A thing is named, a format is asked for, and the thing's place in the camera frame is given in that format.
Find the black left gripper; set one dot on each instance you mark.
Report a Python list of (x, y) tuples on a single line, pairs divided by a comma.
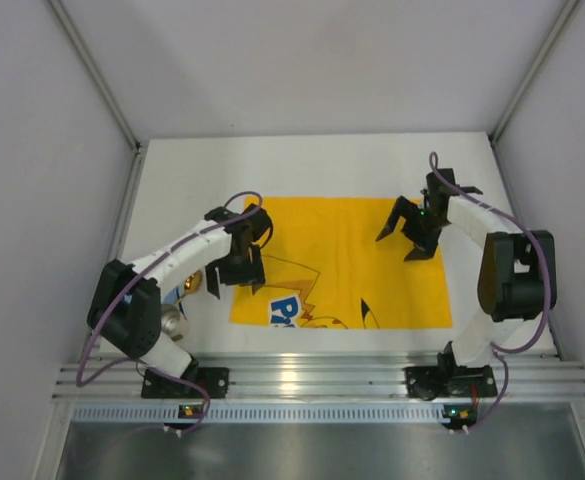
[(242, 270)]

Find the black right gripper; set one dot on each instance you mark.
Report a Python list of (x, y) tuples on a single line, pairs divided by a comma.
[(417, 230)]

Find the gold spoon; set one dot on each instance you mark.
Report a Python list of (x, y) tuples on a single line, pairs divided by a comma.
[(190, 286)]

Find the yellow pikachu place mat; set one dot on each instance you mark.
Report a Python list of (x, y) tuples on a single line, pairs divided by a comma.
[(325, 268)]

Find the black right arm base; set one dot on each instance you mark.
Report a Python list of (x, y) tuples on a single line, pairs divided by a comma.
[(447, 382)]

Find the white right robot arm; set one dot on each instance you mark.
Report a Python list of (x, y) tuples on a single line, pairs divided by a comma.
[(516, 285)]

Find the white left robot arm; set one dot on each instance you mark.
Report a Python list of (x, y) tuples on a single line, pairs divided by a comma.
[(167, 267)]

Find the blue plastic plate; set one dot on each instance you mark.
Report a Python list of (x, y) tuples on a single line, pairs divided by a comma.
[(146, 305)]

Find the silver metal cup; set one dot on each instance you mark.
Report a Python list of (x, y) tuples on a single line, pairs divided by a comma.
[(174, 323)]

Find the perforated metal cable duct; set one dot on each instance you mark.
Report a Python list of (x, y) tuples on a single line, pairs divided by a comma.
[(273, 413)]

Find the aluminium front frame rail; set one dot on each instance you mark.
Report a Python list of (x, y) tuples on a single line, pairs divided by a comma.
[(307, 378)]

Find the right aluminium frame post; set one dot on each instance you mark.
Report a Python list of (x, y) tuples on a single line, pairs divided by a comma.
[(542, 54)]

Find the aluminium frame post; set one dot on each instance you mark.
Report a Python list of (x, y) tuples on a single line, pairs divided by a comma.
[(542, 54), (83, 53)]

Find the left aluminium frame post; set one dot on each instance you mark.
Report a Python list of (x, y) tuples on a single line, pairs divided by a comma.
[(83, 53)]

